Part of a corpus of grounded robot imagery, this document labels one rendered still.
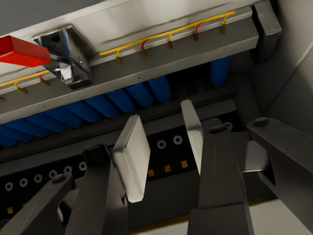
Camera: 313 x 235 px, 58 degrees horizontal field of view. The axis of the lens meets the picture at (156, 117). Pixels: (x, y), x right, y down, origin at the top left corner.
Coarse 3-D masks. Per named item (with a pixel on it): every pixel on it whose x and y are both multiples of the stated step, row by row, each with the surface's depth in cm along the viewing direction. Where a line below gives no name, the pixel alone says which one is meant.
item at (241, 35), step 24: (192, 24) 20; (240, 24) 21; (120, 48) 21; (168, 48) 22; (192, 48) 21; (216, 48) 21; (240, 48) 22; (96, 72) 22; (120, 72) 22; (144, 72) 22; (168, 72) 23; (0, 96) 23; (24, 96) 23; (48, 96) 23; (72, 96) 23; (0, 120) 24
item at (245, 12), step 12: (240, 12) 21; (204, 24) 21; (216, 24) 21; (168, 36) 21; (180, 36) 22; (132, 48) 22; (144, 48) 22; (96, 60) 22; (108, 60) 22; (48, 72) 22; (12, 84) 23; (24, 84) 23
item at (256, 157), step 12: (204, 120) 16; (216, 120) 16; (240, 132) 13; (240, 144) 12; (252, 144) 12; (240, 156) 12; (252, 156) 12; (264, 156) 12; (240, 168) 12; (252, 168) 12; (264, 168) 12
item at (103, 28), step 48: (0, 0) 19; (48, 0) 18; (96, 0) 17; (144, 0) 18; (192, 0) 19; (240, 0) 20; (288, 0) 19; (96, 48) 22; (288, 48) 21; (96, 144) 35
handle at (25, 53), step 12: (12, 36) 12; (0, 48) 12; (12, 48) 12; (24, 48) 13; (36, 48) 14; (0, 60) 13; (12, 60) 13; (24, 60) 14; (36, 60) 14; (48, 60) 15; (60, 60) 17; (72, 72) 19
